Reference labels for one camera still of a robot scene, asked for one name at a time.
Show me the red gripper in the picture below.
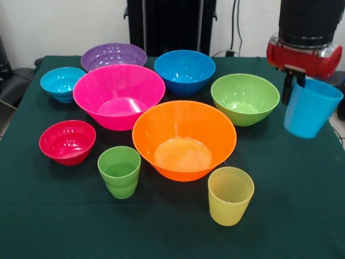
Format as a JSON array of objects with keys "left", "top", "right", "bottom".
[{"left": 266, "top": 40, "right": 343, "bottom": 106}]

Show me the blue cup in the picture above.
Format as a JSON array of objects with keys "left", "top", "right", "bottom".
[{"left": 282, "top": 78, "right": 344, "bottom": 139}]

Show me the yellow cup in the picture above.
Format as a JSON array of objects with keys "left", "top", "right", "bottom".
[{"left": 207, "top": 166, "right": 256, "bottom": 227}]

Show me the green bowl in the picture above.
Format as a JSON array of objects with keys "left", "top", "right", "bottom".
[{"left": 210, "top": 73, "right": 281, "bottom": 127}]

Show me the blue bowl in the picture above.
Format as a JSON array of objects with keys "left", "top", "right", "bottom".
[{"left": 154, "top": 50, "right": 216, "bottom": 97}]

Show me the large orange bowl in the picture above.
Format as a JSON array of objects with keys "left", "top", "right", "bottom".
[{"left": 132, "top": 100, "right": 238, "bottom": 182}]

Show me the large magenta bowl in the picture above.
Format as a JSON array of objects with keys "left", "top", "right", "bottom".
[{"left": 72, "top": 64, "right": 166, "bottom": 132}]

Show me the purple bowl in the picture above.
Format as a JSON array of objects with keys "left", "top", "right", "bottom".
[{"left": 80, "top": 42, "right": 148, "bottom": 73}]

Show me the green cup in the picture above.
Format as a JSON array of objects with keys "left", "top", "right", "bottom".
[{"left": 97, "top": 146, "right": 142, "bottom": 200}]

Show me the small cyan bowl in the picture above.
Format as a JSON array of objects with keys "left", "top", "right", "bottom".
[{"left": 40, "top": 66, "right": 87, "bottom": 104}]

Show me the small red bowl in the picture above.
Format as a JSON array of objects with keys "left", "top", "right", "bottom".
[{"left": 38, "top": 120, "right": 96, "bottom": 167}]

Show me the dark green table cloth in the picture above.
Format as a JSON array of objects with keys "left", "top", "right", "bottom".
[{"left": 0, "top": 55, "right": 345, "bottom": 259}]

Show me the black pedestal foot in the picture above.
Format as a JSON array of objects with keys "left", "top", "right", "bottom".
[
  {"left": 0, "top": 35, "right": 36, "bottom": 108},
  {"left": 329, "top": 72, "right": 345, "bottom": 121}
]

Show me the black wall cable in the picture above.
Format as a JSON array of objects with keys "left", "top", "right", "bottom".
[{"left": 230, "top": 0, "right": 243, "bottom": 57}]

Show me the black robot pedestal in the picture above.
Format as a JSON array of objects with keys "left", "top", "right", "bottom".
[{"left": 123, "top": 0, "right": 218, "bottom": 57}]

